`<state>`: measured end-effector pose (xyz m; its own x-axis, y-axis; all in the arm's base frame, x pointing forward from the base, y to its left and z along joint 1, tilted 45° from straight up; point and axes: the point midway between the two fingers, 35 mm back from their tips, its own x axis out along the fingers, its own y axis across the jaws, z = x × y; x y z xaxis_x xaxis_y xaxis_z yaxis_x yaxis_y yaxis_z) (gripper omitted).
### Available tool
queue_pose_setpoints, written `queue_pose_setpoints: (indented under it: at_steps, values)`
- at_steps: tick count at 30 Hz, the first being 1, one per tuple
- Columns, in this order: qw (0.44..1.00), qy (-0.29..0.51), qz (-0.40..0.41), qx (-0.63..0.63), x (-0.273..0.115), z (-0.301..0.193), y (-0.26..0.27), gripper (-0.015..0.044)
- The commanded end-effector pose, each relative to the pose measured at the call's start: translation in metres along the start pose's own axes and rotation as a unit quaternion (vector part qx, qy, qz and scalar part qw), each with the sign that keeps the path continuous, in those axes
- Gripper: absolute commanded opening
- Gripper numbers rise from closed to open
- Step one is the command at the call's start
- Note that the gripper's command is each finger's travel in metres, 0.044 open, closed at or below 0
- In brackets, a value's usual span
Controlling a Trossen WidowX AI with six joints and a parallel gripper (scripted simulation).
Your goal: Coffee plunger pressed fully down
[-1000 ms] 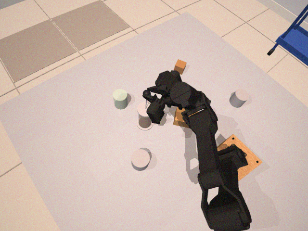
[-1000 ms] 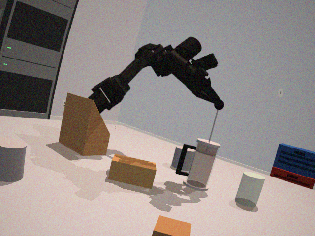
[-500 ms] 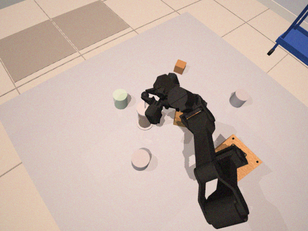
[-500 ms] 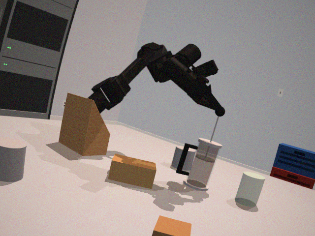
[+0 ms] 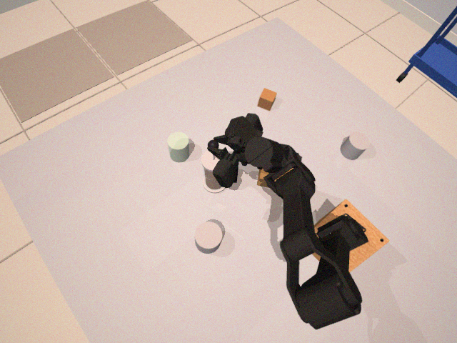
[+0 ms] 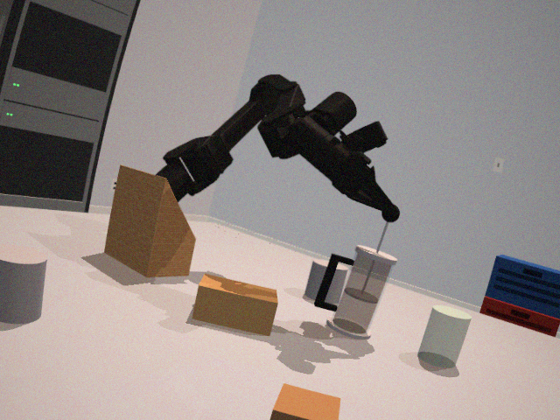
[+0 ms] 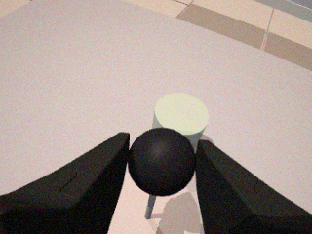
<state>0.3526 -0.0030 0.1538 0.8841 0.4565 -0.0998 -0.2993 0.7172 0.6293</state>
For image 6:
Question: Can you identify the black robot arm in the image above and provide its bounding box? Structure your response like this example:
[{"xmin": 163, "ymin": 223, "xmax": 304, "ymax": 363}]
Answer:
[{"xmin": 155, "ymin": 74, "xmax": 388, "ymax": 202}]

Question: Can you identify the french press coffee maker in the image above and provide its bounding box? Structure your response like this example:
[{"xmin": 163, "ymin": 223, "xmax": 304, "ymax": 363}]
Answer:
[{"xmin": 314, "ymin": 204, "xmax": 400, "ymax": 340}]

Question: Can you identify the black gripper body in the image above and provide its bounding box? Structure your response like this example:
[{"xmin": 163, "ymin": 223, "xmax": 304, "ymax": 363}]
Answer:
[{"xmin": 308, "ymin": 135, "xmax": 372, "ymax": 196}]

